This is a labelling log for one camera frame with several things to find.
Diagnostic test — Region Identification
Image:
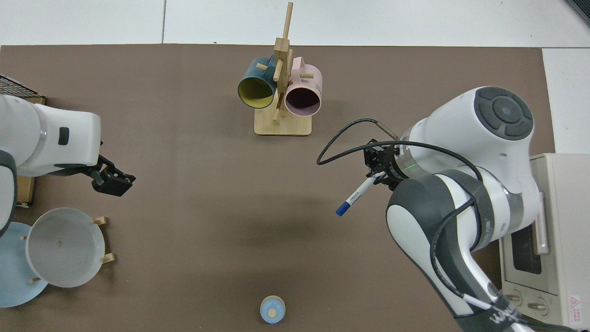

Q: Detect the blue and white marker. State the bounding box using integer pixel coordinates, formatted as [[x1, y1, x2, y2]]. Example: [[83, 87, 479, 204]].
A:
[[336, 172, 387, 217]]

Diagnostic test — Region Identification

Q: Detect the wooden plate rack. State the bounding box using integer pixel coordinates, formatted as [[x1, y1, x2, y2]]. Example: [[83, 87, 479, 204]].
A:
[[19, 216, 116, 283]]

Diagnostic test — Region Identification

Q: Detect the grey plate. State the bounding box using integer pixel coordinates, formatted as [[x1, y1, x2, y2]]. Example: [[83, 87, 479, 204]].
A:
[[25, 207, 106, 288]]

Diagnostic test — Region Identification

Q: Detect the wooden cup stand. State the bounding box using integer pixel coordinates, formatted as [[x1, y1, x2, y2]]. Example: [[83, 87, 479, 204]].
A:
[[254, 1, 314, 136]]

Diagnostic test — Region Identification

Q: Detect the brown table cloth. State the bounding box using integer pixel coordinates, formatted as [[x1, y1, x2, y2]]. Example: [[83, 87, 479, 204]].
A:
[[0, 44, 558, 332]]

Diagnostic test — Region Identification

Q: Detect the pink cup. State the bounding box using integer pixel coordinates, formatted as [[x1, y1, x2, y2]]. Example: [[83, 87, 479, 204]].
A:
[[283, 56, 323, 117]]

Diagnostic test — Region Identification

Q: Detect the light blue plate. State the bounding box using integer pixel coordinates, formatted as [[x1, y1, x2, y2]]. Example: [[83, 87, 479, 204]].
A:
[[0, 222, 49, 308]]

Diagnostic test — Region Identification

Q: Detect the dark teal cup yellow inside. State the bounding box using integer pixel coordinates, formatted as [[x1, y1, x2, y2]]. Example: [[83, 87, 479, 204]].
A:
[[237, 56, 278, 109]]

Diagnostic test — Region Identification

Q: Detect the small blue round thing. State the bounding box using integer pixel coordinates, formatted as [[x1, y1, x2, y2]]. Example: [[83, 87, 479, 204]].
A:
[[260, 295, 286, 324]]

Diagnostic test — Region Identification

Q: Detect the pale toaster oven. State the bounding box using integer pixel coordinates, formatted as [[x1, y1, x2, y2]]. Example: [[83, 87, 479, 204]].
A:
[[500, 153, 590, 330]]

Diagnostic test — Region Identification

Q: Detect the dark device corner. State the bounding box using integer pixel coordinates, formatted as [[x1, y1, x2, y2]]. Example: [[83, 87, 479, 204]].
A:
[[565, 0, 590, 24]]

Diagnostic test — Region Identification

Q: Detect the wire basket with wooden floor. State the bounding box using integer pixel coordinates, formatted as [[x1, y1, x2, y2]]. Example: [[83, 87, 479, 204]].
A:
[[0, 75, 46, 207]]

